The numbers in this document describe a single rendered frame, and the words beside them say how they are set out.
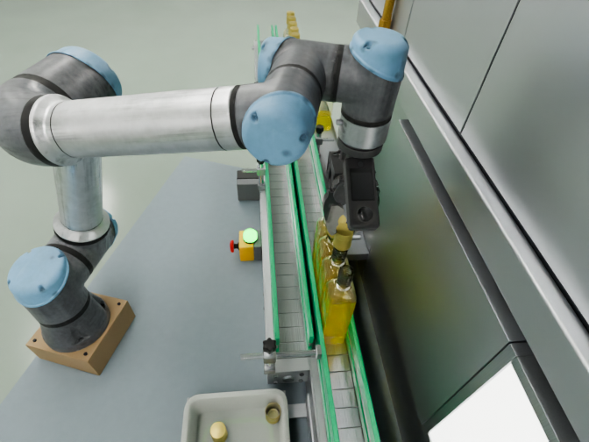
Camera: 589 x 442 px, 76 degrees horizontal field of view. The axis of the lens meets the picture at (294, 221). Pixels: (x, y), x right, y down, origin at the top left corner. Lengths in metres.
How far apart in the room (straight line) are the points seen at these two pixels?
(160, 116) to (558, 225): 0.45
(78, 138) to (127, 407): 0.70
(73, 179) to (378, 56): 0.59
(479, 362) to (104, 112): 0.57
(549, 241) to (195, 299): 0.91
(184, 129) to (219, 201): 0.96
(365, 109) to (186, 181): 1.06
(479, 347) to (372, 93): 0.36
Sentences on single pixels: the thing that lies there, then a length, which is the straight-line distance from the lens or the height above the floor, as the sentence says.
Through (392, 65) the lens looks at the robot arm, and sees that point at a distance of 0.52.
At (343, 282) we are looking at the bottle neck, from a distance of 0.73.
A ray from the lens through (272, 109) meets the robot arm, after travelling 0.39.
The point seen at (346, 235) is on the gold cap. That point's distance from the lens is 0.71.
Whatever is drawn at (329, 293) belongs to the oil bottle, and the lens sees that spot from 0.77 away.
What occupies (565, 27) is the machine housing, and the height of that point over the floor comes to 1.59.
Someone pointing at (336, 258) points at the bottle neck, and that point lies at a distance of 0.77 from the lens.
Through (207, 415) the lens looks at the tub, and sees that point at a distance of 1.00.
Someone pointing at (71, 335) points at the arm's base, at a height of 0.88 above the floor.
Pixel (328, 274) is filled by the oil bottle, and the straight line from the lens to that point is 0.79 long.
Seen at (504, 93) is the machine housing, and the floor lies 1.50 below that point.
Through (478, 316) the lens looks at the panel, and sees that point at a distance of 0.57.
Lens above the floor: 1.72
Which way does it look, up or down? 47 degrees down
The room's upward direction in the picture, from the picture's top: 4 degrees clockwise
